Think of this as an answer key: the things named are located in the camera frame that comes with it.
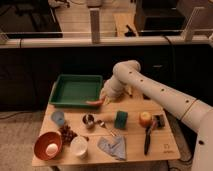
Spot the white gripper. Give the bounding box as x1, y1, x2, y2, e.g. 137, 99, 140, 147
99, 77, 125, 105

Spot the red orange pepper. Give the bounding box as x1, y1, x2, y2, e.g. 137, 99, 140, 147
86, 100, 104, 106

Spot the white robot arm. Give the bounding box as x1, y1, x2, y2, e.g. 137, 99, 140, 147
100, 60, 213, 171

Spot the small metal cup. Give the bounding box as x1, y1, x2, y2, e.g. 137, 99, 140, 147
82, 114, 94, 129

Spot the blue plastic cup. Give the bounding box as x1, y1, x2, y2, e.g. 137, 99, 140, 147
51, 111, 65, 126

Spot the white cup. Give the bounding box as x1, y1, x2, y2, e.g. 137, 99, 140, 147
70, 136, 88, 159

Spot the corn cob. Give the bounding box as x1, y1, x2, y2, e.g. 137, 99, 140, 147
125, 86, 133, 97

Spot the green sponge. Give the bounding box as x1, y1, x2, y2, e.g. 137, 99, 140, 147
114, 111, 128, 129

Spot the gold metal fork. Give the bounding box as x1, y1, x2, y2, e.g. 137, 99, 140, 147
97, 120, 116, 137

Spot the green plastic tray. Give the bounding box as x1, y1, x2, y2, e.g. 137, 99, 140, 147
49, 74, 103, 108

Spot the orange apple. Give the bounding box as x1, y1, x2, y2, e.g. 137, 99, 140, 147
139, 112, 152, 127

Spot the blue cloth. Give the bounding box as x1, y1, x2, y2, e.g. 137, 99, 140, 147
97, 136, 126, 160

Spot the bunch of dark grapes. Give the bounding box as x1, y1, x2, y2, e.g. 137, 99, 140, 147
59, 125, 77, 145

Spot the small black brush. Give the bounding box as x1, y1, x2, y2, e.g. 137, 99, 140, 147
154, 115, 165, 128

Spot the white railing bar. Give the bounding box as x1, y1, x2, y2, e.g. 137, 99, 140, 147
0, 35, 213, 49

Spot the white egg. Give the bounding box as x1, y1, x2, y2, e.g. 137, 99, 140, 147
46, 143, 58, 156

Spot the orange bowl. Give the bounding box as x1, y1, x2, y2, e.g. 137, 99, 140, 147
34, 132, 62, 161

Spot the black handled knife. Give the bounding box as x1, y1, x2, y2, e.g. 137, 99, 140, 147
144, 126, 151, 155

